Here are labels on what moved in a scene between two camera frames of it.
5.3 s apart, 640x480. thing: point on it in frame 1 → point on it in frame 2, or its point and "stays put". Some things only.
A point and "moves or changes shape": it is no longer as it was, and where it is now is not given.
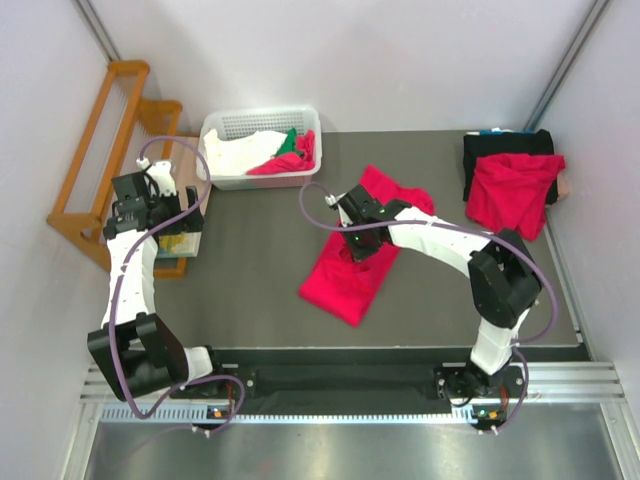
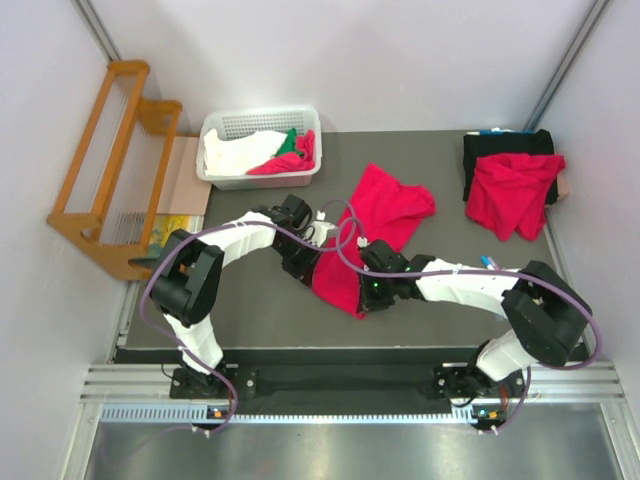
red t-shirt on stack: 509,192 stays put
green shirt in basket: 289,145 stays put
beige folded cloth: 562,185 stays put
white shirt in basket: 239,155 stays put
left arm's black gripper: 187,211 → 298,262
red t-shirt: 346,288 moves or changes shape
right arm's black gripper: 360,254 → 368,303
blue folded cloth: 490,132 stays put
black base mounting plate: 339,388 stays put
